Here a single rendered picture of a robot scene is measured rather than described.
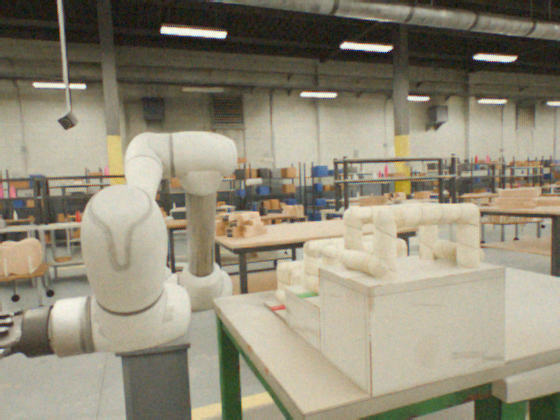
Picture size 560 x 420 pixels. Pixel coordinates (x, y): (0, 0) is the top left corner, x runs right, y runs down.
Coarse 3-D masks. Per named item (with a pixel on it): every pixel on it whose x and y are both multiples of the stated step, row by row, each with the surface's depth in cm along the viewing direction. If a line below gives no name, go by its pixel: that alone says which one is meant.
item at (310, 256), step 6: (306, 252) 75; (312, 252) 75; (306, 258) 75; (312, 258) 75; (306, 264) 75; (312, 264) 75; (306, 270) 76; (312, 270) 75; (318, 270) 76; (318, 276) 76; (306, 288) 76
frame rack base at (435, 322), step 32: (416, 256) 68; (320, 288) 63; (352, 288) 53; (384, 288) 50; (416, 288) 51; (448, 288) 53; (480, 288) 55; (320, 320) 64; (352, 320) 54; (384, 320) 50; (416, 320) 52; (448, 320) 54; (480, 320) 55; (352, 352) 54; (384, 352) 51; (416, 352) 52; (448, 352) 54; (480, 352) 56; (384, 384) 51; (416, 384) 53
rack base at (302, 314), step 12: (288, 288) 78; (300, 288) 77; (288, 300) 78; (300, 300) 71; (312, 300) 69; (288, 312) 78; (300, 312) 72; (312, 312) 67; (288, 324) 78; (300, 324) 72; (312, 324) 67; (300, 336) 73; (312, 336) 67
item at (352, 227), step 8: (344, 224) 60; (352, 224) 59; (360, 224) 59; (344, 232) 60; (352, 232) 59; (360, 232) 59; (344, 240) 60; (352, 240) 59; (360, 240) 59; (344, 248) 61; (352, 248) 59; (360, 248) 59
